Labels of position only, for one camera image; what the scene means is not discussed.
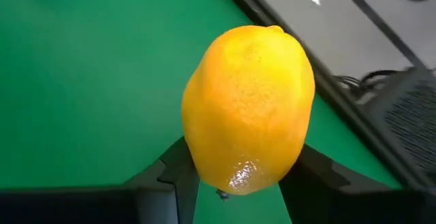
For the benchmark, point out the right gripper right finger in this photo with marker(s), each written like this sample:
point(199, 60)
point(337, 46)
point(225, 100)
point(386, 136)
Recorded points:
point(340, 203)

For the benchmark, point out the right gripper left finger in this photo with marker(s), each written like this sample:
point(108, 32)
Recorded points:
point(163, 200)

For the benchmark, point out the smooth orange yellow lemon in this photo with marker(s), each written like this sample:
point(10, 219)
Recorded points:
point(248, 108)

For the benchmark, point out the black vented electronics box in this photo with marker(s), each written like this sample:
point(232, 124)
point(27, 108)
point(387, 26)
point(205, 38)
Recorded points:
point(412, 115)

